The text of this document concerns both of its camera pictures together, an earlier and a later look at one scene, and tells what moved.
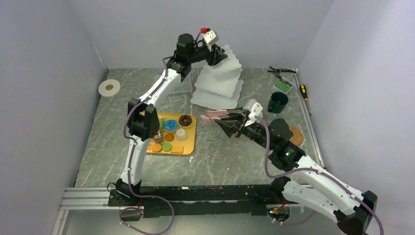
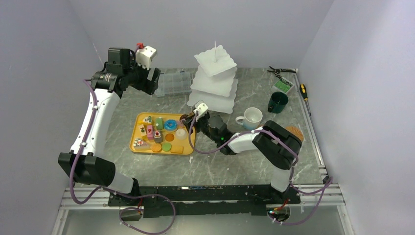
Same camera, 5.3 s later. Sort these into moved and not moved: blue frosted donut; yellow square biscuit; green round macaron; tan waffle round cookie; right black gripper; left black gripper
Moved: left black gripper; right black gripper
Not moved: green round macaron; yellow square biscuit; blue frosted donut; tan waffle round cookie
